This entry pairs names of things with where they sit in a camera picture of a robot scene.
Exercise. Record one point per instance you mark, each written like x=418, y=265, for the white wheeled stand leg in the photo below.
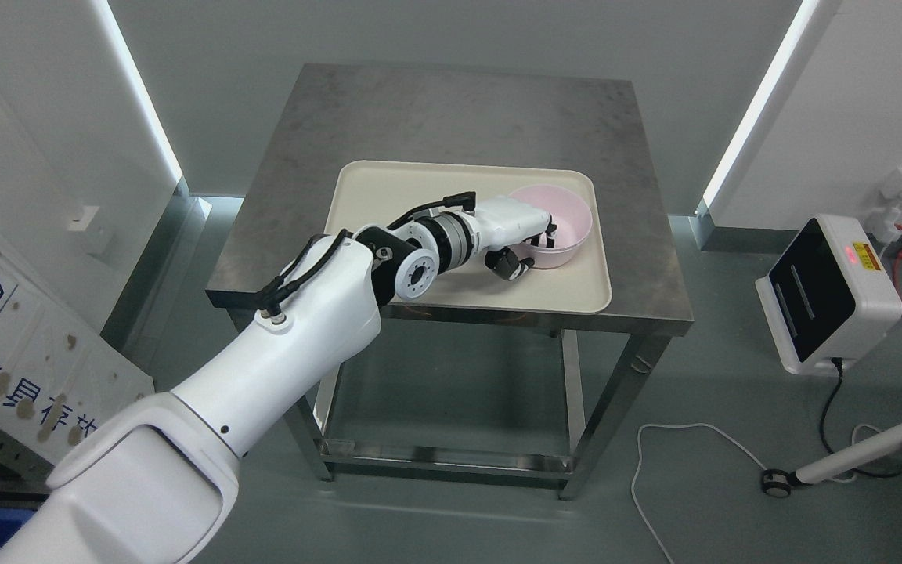
x=779, y=483

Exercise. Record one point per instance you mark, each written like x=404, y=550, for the stainless steel table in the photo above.
x=336, y=114

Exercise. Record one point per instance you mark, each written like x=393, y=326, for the white black box device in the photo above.
x=828, y=300

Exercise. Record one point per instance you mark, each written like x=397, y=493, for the beige plastic tray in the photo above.
x=377, y=192

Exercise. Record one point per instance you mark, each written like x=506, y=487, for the white wall socket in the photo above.
x=88, y=221
x=881, y=222

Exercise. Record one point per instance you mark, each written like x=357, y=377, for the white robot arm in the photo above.
x=155, y=482

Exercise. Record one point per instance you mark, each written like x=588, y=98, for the white wall socket right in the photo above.
x=881, y=222

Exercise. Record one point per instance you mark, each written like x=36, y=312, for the white wall socket left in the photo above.
x=88, y=221

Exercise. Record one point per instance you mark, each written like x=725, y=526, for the white sign board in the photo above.
x=59, y=380

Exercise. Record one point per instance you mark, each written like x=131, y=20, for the pink bowl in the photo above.
x=571, y=219

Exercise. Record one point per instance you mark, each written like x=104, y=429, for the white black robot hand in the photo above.
x=510, y=223

